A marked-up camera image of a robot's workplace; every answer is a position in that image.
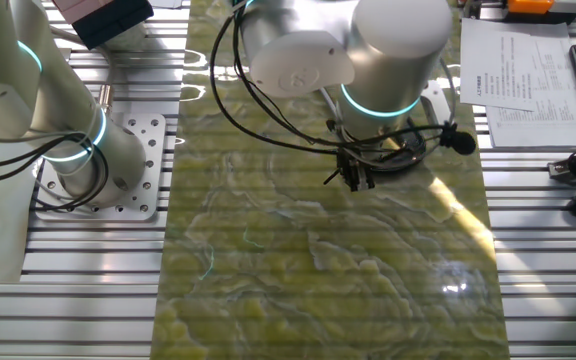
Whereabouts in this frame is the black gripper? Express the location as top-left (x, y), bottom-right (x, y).
top-left (331, 144), bottom-right (375, 193)

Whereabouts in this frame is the black microphone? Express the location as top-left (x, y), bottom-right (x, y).
top-left (437, 121), bottom-right (478, 156)

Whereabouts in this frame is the green marble pattern mat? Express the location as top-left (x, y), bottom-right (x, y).
top-left (150, 0), bottom-right (512, 360)

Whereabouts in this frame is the white printed paper sheet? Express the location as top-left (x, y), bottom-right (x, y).
top-left (460, 18), bottom-right (540, 112)
top-left (485, 34), bottom-right (576, 149)

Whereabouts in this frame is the orange plastic block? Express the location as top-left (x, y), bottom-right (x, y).
top-left (507, 0), bottom-right (555, 15)

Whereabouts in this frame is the white instruction sheet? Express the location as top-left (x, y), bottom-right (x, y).
top-left (150, 0), bottom-right (192, 10)

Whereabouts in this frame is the dark blue box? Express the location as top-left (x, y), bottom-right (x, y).
top-left (71, 0), bottom-right (155, 50)

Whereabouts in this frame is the pink box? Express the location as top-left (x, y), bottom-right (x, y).
top-left (50, 0), bottom-right (115, 25)

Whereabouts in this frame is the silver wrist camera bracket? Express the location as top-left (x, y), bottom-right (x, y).
top-left (420, 78), bottom-right (457, 126)

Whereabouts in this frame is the black wrist cable bundle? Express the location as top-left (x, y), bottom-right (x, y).
top-left (209, 8), bottom-right (458, 162)

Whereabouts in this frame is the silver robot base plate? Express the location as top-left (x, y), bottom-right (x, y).
top-left (32, 112), bottom-right (168, 222)

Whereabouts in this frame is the black base cable bundle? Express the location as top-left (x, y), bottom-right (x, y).
top-left (0, 130), bottom-right (111, 211)

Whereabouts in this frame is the metal connector with grey hose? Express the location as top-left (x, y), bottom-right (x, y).
top-left (50, 24), bottom-right (115, 115)

